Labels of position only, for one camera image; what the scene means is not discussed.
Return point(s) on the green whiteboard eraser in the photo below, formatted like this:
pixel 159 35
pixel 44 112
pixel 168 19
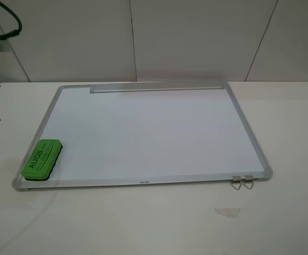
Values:
pixel 40 164

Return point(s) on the aluminium framed whiteboard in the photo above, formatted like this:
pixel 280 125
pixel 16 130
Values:
pixel 147 138

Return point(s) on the grey marker tray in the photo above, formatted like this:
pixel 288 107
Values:
pixel 152 86

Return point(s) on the left metal hanging clip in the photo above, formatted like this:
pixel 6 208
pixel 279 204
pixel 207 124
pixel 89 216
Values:
pixel 236 182

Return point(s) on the metal hanging clip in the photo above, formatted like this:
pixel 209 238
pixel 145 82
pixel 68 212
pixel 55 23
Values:
pixel 249 181
pixel 236 182

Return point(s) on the clear tape piece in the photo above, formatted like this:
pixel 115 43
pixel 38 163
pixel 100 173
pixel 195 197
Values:
pixel 228 212

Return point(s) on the right metal hanging clip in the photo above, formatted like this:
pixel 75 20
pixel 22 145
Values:
pixel 249 181

